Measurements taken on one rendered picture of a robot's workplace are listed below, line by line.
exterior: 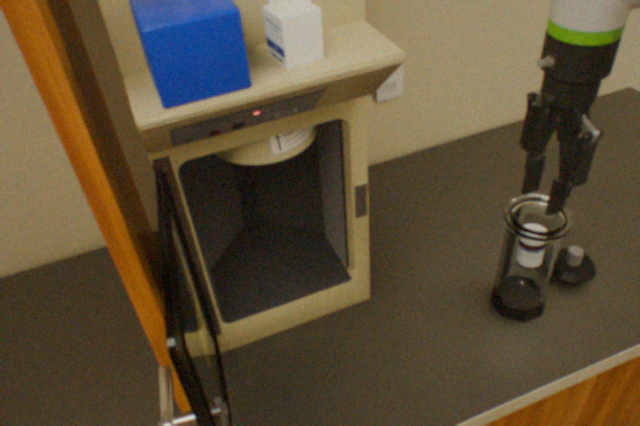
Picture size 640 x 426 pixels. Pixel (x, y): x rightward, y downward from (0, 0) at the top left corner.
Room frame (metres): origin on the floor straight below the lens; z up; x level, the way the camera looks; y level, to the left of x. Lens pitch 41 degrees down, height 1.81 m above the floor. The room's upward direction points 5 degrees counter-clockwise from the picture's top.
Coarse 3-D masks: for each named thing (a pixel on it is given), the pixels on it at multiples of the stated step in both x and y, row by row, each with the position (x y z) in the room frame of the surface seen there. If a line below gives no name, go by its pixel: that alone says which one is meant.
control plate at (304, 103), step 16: (304, 96) 0.61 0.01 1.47; (320, 96) 0.63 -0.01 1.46; (240, 112) 0.58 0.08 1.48; (272, 112) 0.62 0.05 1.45; (288, 112) 0.64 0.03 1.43; (176, 128) 0.55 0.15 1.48; (192, 128) 0.57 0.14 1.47; (208, 128) 0.59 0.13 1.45; (224, 128) 0.61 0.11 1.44; (240, 128) 0.63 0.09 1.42; (176, 144) 0.60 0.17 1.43
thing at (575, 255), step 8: (568, 248) 0.78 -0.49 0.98; (576, 248) 0.75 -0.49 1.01; (560, 256) 0.76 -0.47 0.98; (568, 256) 0.75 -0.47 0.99; (576, 256) 0.74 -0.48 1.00; (584, 256) 0.76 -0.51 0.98; (560, 264) 0.74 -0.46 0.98; (568, 264) 0.74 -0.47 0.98; (576, 264) 0.73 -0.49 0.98; (584, 264) 0.74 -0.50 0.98; (592, 264) 0.74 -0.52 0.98; (552, 272) 0.73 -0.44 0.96; (560, 272) 0.73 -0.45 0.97; (568, 272) 0.72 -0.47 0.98; (576, 272) 0.72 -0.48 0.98; (584, 272) 0.72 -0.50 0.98; (592, 272) 0.72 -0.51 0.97; (560, 280) 0.73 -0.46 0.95; (568, 280) 0.71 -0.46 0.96; (576, 280) 0.71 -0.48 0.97; (584, 280) 0.71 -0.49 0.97
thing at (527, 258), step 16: (512, 208) 0.71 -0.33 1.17; (528, 208) 0.73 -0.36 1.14; (544, 208) 0.72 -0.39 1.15; (512, 224) 0.67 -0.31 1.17; (544, 224) 0.72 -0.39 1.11; (560, 224) 0.69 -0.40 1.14; (512, 240) 0.67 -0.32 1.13; (528, 240) 0.65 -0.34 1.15; (560, 240) 0.65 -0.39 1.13; (512, 256) 0.67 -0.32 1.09; (528, 256) 0.65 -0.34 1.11; (544, 256) 0.64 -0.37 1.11; (512, 272) 0.66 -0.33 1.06; (528, 272) 0.65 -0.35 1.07; (544, 272) 0.65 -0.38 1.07; (496, 288) 0.69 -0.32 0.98; (512, 288) 0.66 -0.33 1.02; (528, 288) 0.64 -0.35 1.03; (544, 288) 0.65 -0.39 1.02; (512, 304) 0.65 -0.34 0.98; (528, 304) 0.64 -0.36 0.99
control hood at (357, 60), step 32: (352, 32) 0.69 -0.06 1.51; (256, 64) 0.63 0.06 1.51; (320, 64) 0.61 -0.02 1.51; (352, 64) 0.60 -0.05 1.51; (384, 64) 0.61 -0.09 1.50; (128, 96) 0.58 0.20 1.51; (224, 96) 0.56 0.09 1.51; (256, 96) 0.56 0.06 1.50; (288, 96) 0.59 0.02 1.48; (352, 96) 0.68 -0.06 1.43; (160, 128) 0.54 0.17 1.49
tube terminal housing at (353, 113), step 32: (128, 0) 0.64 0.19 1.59; (256, 0) 0.68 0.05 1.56; (320, 0) 0.71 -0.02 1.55; (352, 0) 0.72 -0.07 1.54; (128, 32) 0.64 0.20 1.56; (256, 32) 0.68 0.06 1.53; (128, 64) 0.63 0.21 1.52; (256, 128) 0.68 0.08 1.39; (288, 128) 0.69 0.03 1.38; (352, 128) 0.72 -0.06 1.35; (352, 160) 0.72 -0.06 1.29; (352, 192) 0.72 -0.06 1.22; (192, 224) 0.64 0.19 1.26; (352, 224) 0.75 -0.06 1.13; (352, 256) 0.75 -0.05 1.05; (352, 288) 0.72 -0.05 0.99; (224, 320) 0.65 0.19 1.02; (256, 320) 0.66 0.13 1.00; (288, 320) 0.68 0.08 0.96
